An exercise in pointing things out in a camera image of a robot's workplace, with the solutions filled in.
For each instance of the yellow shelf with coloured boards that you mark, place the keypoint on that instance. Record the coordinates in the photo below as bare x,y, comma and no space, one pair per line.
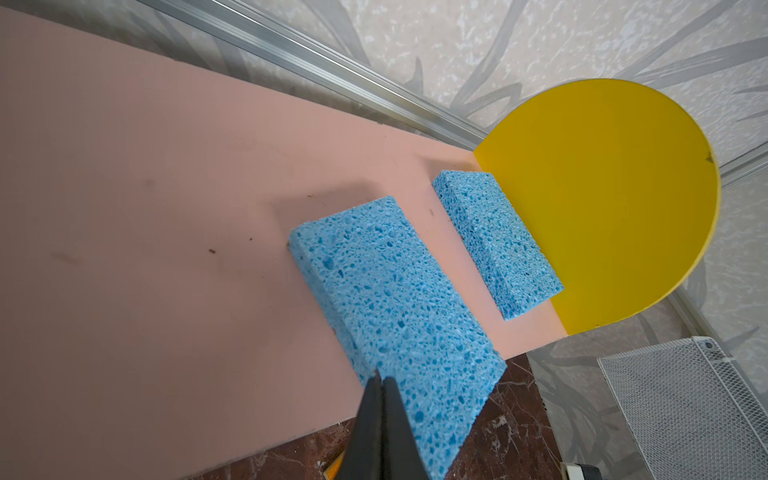
153,321

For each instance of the blue sponge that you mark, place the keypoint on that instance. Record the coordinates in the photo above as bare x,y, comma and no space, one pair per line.
397,314
517,274

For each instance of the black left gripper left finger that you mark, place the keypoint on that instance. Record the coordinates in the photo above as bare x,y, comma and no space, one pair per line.
364,451

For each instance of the white wire mesh basket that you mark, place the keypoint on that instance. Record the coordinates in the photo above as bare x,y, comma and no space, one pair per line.
690,412

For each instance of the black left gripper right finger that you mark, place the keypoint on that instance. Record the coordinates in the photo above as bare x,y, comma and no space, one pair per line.
400,456

